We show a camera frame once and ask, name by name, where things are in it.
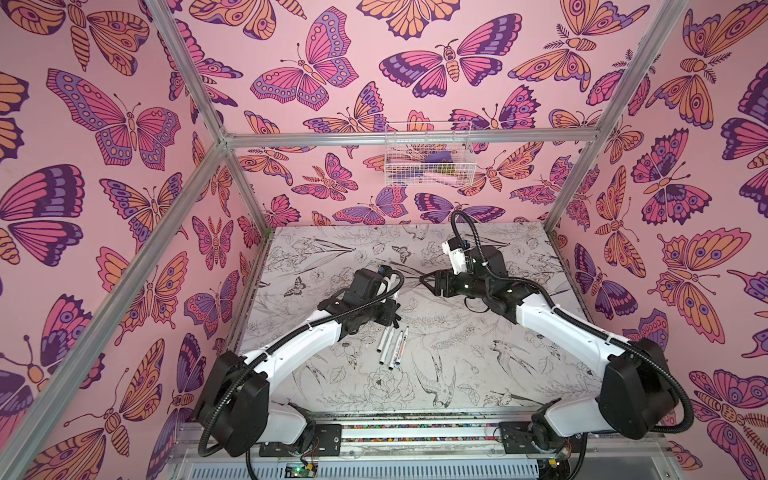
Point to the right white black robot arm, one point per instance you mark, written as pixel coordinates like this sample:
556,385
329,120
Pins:
638,394

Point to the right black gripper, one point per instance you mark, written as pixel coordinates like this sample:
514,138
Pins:
444,282

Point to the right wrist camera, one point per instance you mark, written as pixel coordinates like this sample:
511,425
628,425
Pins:
457,251

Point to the aluminium rail base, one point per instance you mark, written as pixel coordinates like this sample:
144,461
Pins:
436,447

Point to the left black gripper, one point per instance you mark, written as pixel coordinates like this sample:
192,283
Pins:
389,307

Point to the white wire basket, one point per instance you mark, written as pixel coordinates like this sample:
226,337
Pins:
418,156

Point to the small green circuit board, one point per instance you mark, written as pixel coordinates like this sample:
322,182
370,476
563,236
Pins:
300,470

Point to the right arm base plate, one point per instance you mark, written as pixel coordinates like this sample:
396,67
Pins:
534,438

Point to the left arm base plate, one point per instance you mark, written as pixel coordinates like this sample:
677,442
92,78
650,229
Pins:
317,440

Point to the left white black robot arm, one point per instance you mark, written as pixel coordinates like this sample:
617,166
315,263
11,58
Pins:
236,408

